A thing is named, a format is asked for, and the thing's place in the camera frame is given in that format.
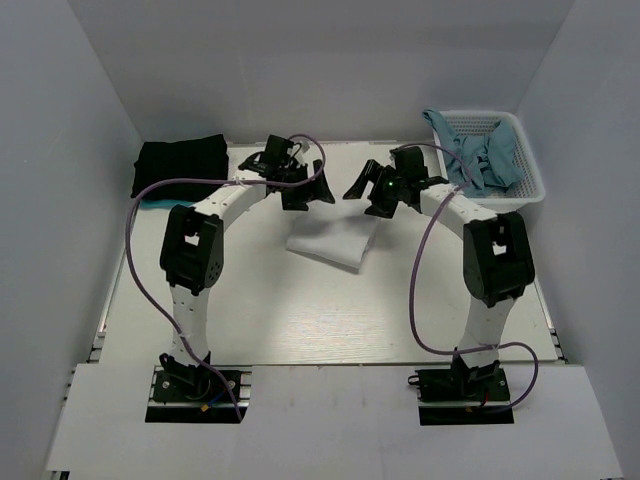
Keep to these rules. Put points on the white t shirt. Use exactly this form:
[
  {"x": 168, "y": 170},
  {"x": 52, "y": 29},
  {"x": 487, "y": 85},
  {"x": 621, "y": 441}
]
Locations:
[{"x": 340, "y": 238}]

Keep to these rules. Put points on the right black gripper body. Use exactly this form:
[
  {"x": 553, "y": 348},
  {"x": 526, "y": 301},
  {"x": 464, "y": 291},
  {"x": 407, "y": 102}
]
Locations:
[{"x": 388, "y": 185}]

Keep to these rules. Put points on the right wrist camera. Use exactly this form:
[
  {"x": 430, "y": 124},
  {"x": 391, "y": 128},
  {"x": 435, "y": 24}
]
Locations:
[{"x": 409, "y": 163}]

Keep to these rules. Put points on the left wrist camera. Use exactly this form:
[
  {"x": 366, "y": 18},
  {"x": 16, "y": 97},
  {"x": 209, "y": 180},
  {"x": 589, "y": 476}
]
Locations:
[{"x": 276, "y": 160}]

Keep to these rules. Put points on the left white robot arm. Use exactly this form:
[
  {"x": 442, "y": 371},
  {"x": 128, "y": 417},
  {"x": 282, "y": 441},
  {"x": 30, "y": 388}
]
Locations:
[{"x": 192, "y": 254}]

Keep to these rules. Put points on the light blue crumpled t shirt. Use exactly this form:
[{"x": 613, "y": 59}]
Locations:
[{"x": 483, "y": 164}]

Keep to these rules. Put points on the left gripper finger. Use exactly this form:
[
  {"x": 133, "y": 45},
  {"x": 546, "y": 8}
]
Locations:
[
  {"x": 291, "y": 201},
  {"x": 320, "y": 190}
]

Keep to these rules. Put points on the folded teal t shirt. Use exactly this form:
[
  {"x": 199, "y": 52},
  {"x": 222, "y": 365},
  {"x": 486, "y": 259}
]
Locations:
[{"x": 163, "y": 204}]

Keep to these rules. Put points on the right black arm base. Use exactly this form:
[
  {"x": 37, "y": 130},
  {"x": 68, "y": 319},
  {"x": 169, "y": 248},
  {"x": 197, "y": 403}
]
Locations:
[{"x": 441, "y": 403}]

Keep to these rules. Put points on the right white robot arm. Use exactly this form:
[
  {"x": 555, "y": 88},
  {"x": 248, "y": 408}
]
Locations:
[{"x": 497, "y": 264}]

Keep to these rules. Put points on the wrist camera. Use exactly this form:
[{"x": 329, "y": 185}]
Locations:
[
  {"x": 409, "y": 163},
  {"x": 276, "y": 160}
]

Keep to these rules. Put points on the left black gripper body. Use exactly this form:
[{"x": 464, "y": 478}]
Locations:
[{"x": 294, "y": 174}]

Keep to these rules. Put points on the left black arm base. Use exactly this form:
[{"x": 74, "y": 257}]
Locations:
[{"x": 174, "y": 402}]

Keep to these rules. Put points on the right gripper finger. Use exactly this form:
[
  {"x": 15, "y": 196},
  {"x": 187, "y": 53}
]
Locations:
[
  {"x": 385, "y": 209},
  {"x": 369, "y": 174}
]

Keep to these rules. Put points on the white plastic basket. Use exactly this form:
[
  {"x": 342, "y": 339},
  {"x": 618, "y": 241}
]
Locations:
[{"x": 473, "y": 122}]

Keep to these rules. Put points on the folded black t shirt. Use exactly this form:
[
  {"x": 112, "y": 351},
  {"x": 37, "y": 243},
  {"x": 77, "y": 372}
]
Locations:
[{"x": 203, "y": 158}]

